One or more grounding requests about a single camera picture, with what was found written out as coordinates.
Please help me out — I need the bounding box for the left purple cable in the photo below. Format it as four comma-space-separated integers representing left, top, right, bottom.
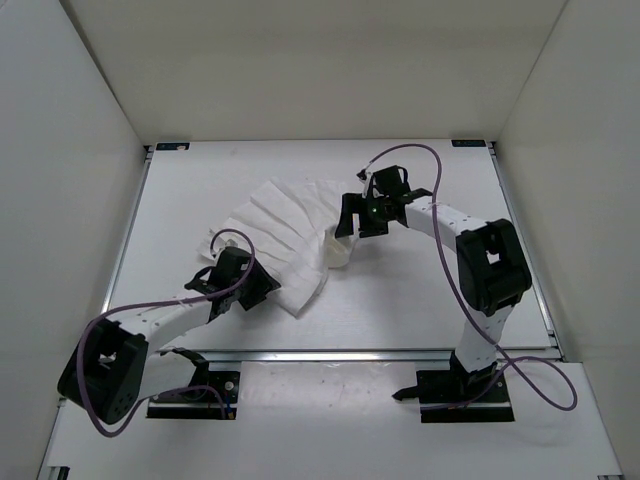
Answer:
84, 228, 257, 437

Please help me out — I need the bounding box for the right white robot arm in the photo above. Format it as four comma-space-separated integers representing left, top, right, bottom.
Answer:
335, 166, 532, 404

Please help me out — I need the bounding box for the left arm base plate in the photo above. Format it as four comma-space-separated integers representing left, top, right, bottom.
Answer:
146, 369, 241, 421

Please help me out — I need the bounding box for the blue corner label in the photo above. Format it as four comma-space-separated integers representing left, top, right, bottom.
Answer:
155, 142, 190, 151
451, 139, 486, 148

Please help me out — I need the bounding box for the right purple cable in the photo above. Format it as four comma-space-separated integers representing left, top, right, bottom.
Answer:
357, 143, 577, 412

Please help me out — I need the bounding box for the purple cable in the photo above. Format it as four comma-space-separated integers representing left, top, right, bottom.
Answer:
84, 228, 257, 437
357, 143, 577, 412

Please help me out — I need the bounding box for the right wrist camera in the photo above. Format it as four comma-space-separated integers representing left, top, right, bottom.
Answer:
356, 164, 376, 198

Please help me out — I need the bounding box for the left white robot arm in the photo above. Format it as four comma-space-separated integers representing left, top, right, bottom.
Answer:
82, 247, 281, 425

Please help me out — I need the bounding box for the left blue corner label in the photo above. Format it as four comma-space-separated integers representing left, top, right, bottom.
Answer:
155, 142, 190, 151

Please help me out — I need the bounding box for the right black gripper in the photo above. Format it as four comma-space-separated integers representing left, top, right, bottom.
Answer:
336, 194, 390, 239

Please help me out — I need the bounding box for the white pleated skirt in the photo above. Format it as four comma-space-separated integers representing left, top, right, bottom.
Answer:
197, 178, 358, 317

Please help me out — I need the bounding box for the right blue corner label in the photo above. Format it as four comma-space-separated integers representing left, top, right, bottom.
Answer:
451, 139, 486, 148

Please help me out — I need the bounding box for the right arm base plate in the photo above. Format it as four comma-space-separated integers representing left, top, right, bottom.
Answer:
416, 370, 515, 424

